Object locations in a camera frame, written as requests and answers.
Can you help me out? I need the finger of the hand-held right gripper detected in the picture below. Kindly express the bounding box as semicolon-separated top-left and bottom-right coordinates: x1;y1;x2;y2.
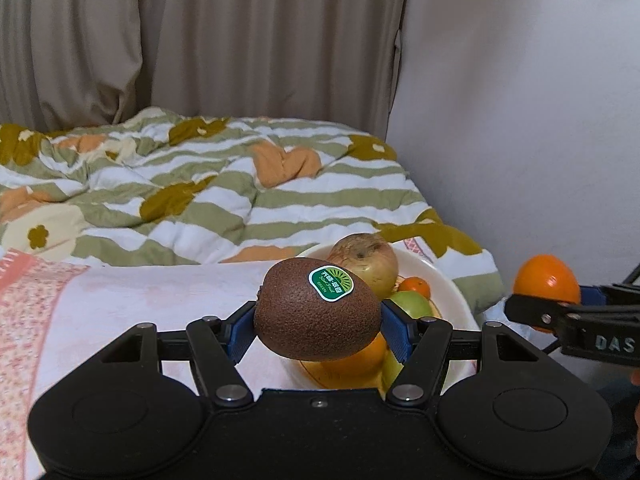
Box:
580;283;640;307
504;293;583;334

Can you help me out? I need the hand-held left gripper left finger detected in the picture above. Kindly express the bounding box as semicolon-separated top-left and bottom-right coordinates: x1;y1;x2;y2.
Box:
97;302;258;407

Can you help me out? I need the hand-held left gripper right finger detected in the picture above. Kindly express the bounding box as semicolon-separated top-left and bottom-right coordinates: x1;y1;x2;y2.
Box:
381;300;538;408

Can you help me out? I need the medium orange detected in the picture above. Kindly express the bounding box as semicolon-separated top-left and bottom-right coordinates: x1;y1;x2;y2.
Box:
513;255;582;333

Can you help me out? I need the large orange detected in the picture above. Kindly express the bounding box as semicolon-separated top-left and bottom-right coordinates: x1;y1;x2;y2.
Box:
300;332;388;381

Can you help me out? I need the cream oval dish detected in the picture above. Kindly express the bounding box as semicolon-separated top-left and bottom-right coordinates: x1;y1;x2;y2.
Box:
277;242;481;391

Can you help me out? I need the brown kiwi with green sticker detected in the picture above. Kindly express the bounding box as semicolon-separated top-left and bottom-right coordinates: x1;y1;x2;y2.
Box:
254;257;381;362

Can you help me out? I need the person's right hand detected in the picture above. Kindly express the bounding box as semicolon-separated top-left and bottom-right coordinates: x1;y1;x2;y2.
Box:
631;367;640;461

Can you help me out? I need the small mandarin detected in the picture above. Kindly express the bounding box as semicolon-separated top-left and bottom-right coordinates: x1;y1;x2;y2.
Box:
397;276;431;298

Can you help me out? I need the yellowish onion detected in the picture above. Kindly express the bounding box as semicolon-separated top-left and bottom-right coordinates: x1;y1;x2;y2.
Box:
326;233;399;301

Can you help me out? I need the pink floral bed sheet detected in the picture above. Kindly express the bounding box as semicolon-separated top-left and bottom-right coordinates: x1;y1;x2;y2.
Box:
0;245;501;480

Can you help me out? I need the green striped floral quilt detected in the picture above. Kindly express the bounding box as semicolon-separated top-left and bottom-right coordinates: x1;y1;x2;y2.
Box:
0;106;506;316

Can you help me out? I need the beige curtain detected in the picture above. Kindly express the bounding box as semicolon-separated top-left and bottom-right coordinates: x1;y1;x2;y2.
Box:
0;0;416;138

